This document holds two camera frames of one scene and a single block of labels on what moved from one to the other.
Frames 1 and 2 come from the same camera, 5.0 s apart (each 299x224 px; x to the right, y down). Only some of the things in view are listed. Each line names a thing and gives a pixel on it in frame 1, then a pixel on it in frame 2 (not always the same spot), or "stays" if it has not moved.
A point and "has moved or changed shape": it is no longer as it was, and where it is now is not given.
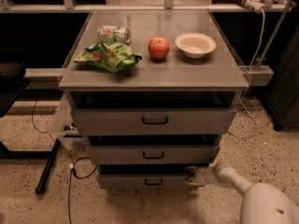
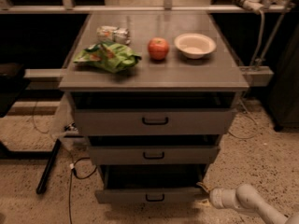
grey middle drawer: [158, 149] stays
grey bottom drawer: [144, 176] has moved or changed shape
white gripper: [201, 175] to [215, 196]
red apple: [159, 48] stays
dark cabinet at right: [282, 98] stays
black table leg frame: [28, 154] stays
